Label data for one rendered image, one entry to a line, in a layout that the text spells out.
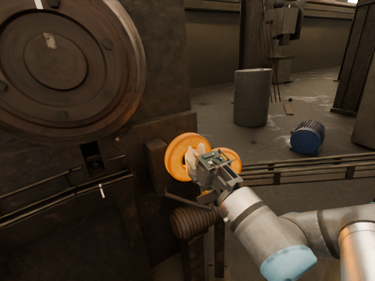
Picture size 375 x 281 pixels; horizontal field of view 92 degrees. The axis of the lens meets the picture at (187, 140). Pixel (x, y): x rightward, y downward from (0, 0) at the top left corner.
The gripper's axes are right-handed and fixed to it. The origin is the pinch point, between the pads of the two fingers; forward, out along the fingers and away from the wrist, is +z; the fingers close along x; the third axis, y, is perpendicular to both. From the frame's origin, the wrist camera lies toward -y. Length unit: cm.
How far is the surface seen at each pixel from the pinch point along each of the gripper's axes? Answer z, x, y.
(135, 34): 27.6, 5.8, 27.1
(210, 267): -14, -15, -83
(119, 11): 29.2, 9.4, 32.4
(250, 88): 149, -200, -64
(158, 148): 16.1, 3.4, -9.9
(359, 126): 18, -250, -65
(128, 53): 24.5, 9.2, 22.7
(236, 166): -3.1, -20.8, -12.5
